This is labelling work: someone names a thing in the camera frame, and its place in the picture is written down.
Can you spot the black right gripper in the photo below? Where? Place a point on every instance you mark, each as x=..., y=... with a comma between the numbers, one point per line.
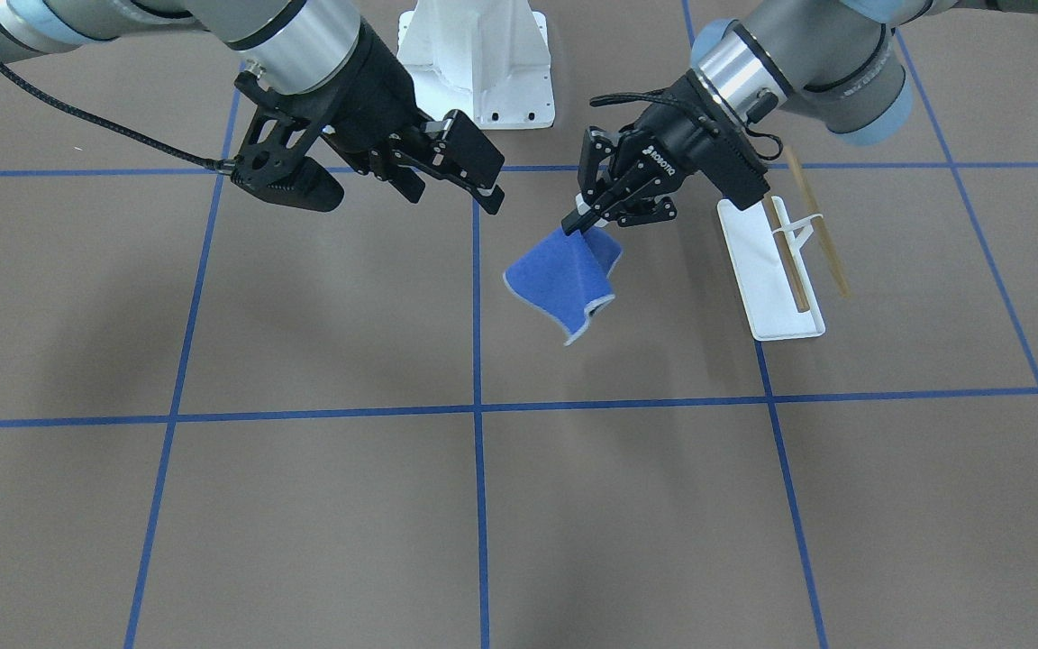
x=378, y=97

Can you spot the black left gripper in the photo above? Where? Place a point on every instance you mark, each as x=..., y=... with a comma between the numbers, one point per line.
x=683, y=137

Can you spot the blue microfiber towel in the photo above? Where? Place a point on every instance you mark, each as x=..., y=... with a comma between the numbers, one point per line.
x=567, y=277

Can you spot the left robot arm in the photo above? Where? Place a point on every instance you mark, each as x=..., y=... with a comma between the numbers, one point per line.
x=833, y=61

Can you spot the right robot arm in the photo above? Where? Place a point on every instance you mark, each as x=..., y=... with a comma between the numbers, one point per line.
x=315, y=71

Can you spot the white wooden towel rack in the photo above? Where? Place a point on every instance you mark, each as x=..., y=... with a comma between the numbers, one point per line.
x=765, y=244

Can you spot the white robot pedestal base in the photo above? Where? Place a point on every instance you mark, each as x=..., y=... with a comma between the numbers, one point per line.
x=489, y=59

